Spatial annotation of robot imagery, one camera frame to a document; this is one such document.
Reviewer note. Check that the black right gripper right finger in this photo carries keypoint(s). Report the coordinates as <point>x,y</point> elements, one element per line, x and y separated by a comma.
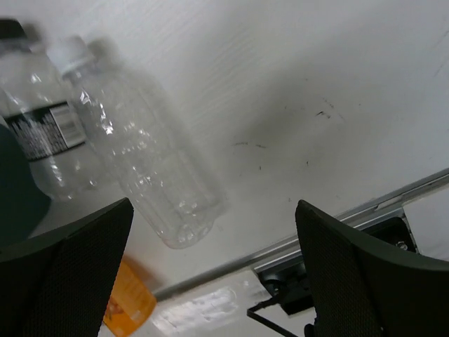
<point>362,286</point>

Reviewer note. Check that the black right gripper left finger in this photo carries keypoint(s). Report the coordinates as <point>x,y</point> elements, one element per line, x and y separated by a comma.
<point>59,283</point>

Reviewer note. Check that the clear unlabelled plastic bottle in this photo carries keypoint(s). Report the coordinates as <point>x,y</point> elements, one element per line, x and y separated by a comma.
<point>131,128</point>

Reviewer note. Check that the clear bottle black label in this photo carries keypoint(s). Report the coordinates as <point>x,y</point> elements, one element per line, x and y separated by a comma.
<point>35,106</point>

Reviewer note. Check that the dark green bin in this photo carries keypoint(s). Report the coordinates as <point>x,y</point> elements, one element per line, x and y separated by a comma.
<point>23,204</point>

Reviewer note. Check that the orange plastic bottle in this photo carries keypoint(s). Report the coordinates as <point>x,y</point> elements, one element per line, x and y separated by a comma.
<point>131,301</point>

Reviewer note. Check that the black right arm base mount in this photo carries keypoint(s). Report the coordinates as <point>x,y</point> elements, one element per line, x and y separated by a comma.
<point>287,282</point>

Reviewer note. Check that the aluminium table edge rail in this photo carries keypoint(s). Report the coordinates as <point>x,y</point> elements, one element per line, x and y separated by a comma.
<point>308,220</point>

